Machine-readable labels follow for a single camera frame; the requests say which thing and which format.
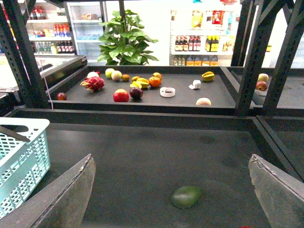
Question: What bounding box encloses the black metal frame post right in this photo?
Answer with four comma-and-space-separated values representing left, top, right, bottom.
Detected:
231, 0, 304, 116

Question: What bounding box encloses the yellow star fruit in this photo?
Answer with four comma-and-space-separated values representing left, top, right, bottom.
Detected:
130, 78, 150, 89
202, 71, 215, 82

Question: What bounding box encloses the red apple far right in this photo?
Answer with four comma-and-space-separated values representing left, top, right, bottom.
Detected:
255, 81, 268, 91

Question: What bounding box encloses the orange yellow fruit behind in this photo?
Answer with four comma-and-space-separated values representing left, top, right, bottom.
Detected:
152, 72, 162, 80

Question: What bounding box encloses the brown kiwi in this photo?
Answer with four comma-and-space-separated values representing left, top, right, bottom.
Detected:
122, 74, 130, 82

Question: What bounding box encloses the small red apple left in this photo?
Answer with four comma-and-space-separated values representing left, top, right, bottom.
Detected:
57, 92, 67, 101

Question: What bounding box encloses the yellow star fruit right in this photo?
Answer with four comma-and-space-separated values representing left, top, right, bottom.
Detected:
202, 71, 215, 82

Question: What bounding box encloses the glass door refrigerator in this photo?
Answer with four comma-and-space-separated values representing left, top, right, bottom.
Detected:
65, 1, 105, 63

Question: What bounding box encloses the green apple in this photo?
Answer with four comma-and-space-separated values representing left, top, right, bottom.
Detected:
105, 68, 115, 79

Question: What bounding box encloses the pink peach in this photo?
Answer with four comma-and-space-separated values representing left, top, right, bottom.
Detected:
196, 97, 211, 106

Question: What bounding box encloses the black metal frame post left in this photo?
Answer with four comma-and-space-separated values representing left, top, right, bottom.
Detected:
0, 0, 50, 108

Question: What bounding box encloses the orange persimmon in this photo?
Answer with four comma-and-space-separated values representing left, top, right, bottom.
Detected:
148, 76, 162, 88

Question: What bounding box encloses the small brown fruit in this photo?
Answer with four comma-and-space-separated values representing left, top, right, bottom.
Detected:
132, 76, 140, 82

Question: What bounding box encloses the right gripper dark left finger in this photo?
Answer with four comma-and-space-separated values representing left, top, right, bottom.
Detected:
0, 154, 96, 228

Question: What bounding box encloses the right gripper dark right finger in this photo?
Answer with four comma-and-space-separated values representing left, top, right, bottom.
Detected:
248, 154, 304, 228

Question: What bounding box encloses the green potted plant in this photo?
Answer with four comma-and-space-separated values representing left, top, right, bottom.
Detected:
97, 9, 158, 66

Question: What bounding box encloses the pink dragon fruit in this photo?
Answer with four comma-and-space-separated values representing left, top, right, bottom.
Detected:
80, 76, 105, 93

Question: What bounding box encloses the pale round melon fruit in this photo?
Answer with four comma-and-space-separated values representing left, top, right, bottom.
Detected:
111, 70, 122, 81

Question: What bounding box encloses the pale apple far right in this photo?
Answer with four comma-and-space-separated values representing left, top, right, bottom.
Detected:
257, 73, 269, 82

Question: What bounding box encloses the dark purple plum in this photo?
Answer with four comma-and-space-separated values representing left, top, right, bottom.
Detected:
129, 87, 143, 100

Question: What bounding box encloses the light blue plastic basket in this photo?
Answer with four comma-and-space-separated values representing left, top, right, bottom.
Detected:
0, 117, 50, 218

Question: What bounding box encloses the clear tape ring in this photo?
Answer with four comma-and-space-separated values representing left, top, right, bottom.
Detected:
160, 87, 176, 98

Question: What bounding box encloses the left store shelf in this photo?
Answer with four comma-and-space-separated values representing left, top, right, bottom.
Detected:
17, 0, 75, 56

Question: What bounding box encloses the black metal frame post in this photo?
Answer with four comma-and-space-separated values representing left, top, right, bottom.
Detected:
0, 0, 50, 108
231, 0, 304, 116

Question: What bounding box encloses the white shelf with bottles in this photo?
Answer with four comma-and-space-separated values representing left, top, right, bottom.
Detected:
169, 0, 241, 67

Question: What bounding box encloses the yellow star fruit centre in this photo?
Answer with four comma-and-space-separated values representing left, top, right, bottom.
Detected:
130, 78, 150, 89

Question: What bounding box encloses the grey basket handle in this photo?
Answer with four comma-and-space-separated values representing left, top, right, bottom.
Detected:
0, 126, 30, 143

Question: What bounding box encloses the green avocado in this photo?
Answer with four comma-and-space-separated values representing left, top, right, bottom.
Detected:
170, 186, 201, 209

